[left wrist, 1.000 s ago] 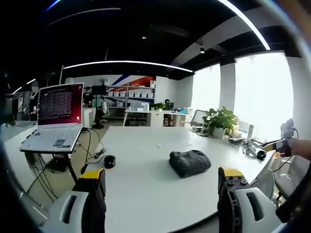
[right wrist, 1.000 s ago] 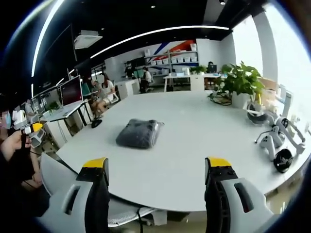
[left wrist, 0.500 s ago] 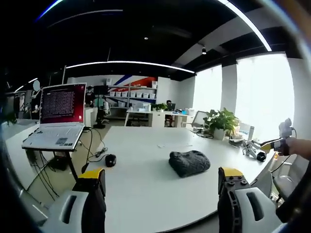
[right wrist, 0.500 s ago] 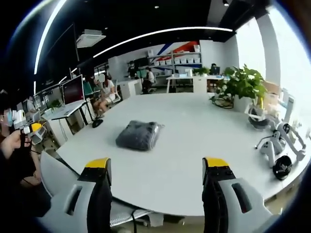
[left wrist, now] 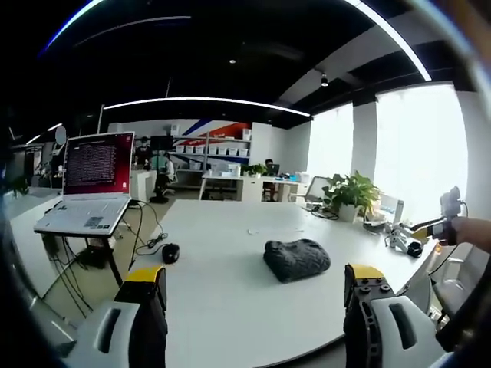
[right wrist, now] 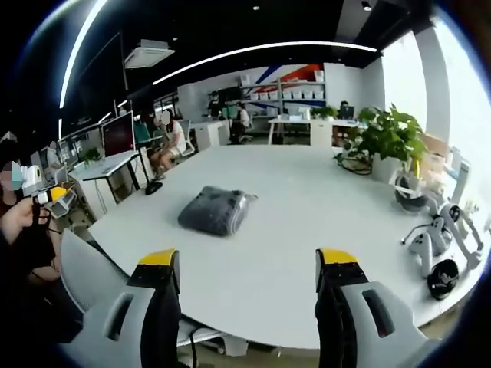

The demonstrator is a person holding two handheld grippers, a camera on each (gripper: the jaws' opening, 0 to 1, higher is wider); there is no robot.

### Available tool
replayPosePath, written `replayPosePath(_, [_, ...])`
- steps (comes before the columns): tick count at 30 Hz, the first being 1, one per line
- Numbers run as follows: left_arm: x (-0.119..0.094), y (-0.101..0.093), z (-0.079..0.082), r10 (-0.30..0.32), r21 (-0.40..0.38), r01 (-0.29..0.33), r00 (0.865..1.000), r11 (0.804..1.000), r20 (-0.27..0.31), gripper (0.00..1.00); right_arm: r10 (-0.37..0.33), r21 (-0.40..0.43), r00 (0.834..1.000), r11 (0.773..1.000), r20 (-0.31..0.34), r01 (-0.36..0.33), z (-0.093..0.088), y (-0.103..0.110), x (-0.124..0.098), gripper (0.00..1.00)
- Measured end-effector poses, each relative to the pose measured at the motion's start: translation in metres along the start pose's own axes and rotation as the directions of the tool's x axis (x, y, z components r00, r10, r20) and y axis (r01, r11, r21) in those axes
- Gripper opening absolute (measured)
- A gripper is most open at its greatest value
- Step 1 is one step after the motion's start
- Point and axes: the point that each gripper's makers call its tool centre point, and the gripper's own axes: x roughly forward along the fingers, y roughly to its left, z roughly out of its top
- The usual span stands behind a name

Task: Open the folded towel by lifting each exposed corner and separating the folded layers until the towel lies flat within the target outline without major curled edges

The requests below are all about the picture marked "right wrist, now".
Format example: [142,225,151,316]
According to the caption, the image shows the grey towel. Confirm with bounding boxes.
[177,186,259,239]

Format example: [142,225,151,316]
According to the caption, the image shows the person's left hand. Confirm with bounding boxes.
[0,199,39,247]

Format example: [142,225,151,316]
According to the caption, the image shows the small green desk plant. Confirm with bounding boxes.
[81,146,102,166]

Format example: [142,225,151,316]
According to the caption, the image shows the white office desk black legs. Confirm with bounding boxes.
[68,151,142,216]

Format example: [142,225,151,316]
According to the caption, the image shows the person's dark clothing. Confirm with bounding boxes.
[0,132,84,346]

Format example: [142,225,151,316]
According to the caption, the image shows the computer monitor red screen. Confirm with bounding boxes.
[100,111,137,159]

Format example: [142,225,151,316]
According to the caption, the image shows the black round cap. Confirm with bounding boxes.
[426,258,460,301]

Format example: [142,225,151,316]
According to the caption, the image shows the white handheld controller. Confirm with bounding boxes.
[407,215,453,278]

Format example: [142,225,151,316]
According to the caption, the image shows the teal chair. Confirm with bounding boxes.
[133,121,155,143]

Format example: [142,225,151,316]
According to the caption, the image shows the white and black headset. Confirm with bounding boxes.
[394,173,430,212]

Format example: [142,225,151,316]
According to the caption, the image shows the ceiling light strip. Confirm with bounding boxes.
[152,42,379,86]
[58,0,111,113]

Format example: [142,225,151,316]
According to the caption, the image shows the white office chair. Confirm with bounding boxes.
[179,119,197,155]

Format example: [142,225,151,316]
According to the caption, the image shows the ceiling air conditioner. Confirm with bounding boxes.
[124,38,176,70]

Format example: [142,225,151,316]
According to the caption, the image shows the white upright device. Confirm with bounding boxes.
[446,146,472,205]

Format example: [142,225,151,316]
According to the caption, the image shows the green potted plant white pot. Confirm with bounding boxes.
[346,102,430,185]

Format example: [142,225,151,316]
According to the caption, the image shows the cardboard box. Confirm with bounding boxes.
[420,131,450,159]

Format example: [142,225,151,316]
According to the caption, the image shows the white long desk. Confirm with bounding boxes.
[267,116,361,147]

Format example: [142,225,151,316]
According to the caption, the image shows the green plant on long desk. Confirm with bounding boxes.
[310,104,341,120]

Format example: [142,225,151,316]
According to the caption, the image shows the shelf with white boxes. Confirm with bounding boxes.
[239,70,328,113]

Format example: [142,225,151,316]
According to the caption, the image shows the white frame device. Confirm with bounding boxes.
[436,202,485,268]

